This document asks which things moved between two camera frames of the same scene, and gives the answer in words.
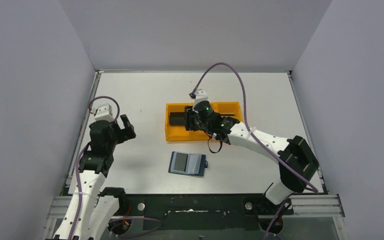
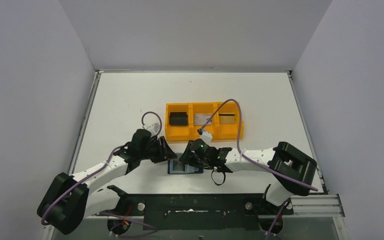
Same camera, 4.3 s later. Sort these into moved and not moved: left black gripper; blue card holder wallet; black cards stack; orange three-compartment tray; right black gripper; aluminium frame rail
Moved: left black gripper; right black gripper
Not moved: blue card holder wallet; black cards stack; aluminium frame rail; orange three-compartment tray
